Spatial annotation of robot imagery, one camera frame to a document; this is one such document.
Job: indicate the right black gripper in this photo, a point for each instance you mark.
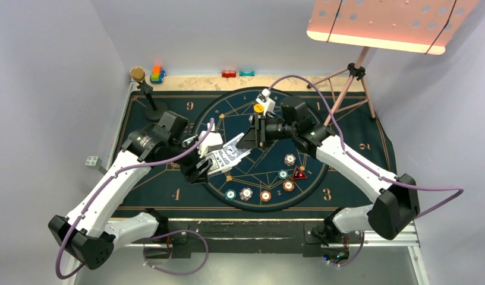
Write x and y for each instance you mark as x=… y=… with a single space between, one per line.
x=257 y=135

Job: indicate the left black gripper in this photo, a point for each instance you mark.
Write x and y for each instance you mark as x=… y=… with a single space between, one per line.
x=190 y=171

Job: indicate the black aluminium mounting rail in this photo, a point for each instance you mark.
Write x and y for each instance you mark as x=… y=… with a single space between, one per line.
x=251 y=236

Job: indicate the red toy block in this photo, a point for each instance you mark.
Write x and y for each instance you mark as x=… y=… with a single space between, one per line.
x=229 y=73

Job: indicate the orange poker chip stack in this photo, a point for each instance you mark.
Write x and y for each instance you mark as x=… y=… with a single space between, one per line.
x=265 y=196

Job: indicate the red dealer button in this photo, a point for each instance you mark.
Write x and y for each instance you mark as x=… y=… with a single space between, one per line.
x=298 y=174

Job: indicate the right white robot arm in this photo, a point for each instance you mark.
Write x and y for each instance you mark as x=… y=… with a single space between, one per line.
x=394 y=199

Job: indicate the teal poker chip stack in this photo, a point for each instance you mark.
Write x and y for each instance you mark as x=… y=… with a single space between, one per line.
x=230 y=195

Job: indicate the grey lego brick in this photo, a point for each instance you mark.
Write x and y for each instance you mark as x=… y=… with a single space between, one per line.
x=95 y=162

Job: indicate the yellow big blind button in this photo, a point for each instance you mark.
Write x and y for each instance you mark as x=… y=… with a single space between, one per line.
x=258 y=108

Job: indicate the pink music stand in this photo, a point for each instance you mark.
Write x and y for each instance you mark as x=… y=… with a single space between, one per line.
x=417 y=26

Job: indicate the teal toy block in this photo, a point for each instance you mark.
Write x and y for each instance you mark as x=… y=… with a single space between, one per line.
x=246 y=73

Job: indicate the orange chips seat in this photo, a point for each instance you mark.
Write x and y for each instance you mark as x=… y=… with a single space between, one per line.
x=288 y=185

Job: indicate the pink blue poker chip stack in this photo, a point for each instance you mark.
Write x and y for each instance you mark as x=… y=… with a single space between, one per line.
x=246 y=194

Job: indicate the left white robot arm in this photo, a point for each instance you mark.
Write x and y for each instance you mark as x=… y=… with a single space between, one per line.
x=86 y=232

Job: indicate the round blue poker mat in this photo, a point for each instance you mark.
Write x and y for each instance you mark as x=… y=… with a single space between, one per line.
x=259 y=170

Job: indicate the blue playing card deck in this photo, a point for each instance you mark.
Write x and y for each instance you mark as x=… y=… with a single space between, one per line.
x=223 y=160

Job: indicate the teal chips seat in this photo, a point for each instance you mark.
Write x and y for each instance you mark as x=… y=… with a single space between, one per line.
x=283 y=174

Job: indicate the orange green blue toy blocks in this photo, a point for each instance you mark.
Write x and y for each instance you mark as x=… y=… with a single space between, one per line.
x=158 y=74

